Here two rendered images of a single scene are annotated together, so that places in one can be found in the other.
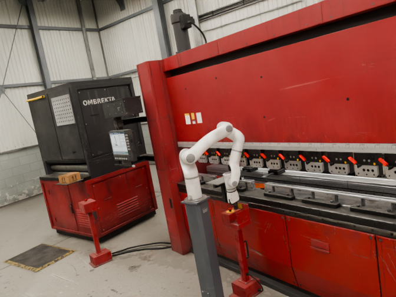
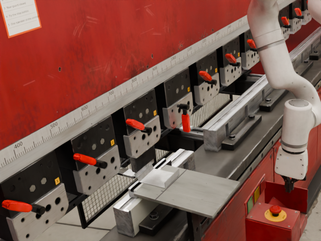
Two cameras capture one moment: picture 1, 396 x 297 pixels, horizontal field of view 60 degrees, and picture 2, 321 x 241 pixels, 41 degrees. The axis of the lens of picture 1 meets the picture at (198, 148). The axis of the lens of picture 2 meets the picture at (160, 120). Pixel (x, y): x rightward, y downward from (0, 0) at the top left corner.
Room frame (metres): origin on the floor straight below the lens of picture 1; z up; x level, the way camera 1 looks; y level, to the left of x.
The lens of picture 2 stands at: (3.65, 0.83, 1.71)
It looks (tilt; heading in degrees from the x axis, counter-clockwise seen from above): 24 degrees down; 252
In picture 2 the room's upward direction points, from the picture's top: 7 degrees counter-clockwise
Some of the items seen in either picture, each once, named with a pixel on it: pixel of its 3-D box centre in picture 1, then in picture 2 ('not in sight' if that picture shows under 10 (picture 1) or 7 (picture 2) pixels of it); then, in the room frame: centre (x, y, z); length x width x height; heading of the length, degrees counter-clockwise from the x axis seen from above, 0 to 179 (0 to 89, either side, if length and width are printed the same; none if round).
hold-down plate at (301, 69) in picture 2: (373, 211); (300, 71); (2.18, -1.08, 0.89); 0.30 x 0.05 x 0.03; 36
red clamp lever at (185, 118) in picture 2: not in sight; (184, 117); (3.19, -0.34, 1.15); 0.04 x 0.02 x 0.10; 126
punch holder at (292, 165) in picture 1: (294, 159); (243, 46); (2.72, -0.75, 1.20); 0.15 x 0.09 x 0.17; 36
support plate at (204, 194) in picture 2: (222, 180); (187, 189); (3.27, -0.18, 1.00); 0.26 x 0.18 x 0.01; 126
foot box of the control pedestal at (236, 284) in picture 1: (244, 287); not in sight; (2.91, -0.20, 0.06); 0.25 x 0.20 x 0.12; 127
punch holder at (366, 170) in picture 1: (368, 163); (289, 15); (2.24, -1.10, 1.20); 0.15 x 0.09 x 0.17; 36
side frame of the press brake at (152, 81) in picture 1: (188, 153); not in sight; (4.25, 0.12, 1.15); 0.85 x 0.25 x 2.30; 126
